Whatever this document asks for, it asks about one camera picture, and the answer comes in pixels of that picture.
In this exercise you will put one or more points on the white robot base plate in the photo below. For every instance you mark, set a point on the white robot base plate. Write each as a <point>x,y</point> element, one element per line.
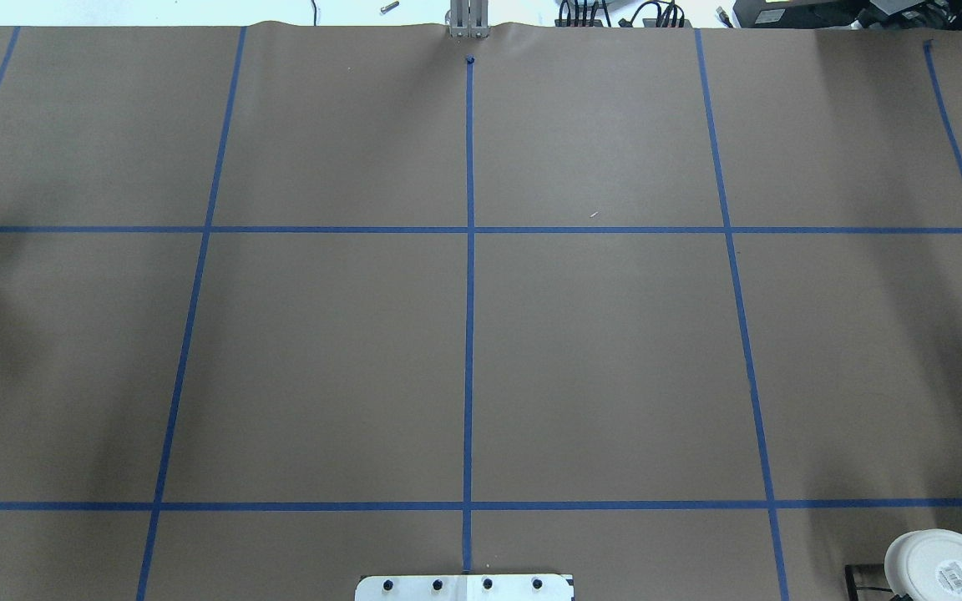
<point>508,586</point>

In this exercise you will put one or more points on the aluminium frame post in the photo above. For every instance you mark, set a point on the aluminium frame post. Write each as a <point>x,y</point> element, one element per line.
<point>468,19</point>

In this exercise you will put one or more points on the white cup on rack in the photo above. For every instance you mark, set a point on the white cup on rack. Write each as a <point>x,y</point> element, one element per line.
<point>925,565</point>

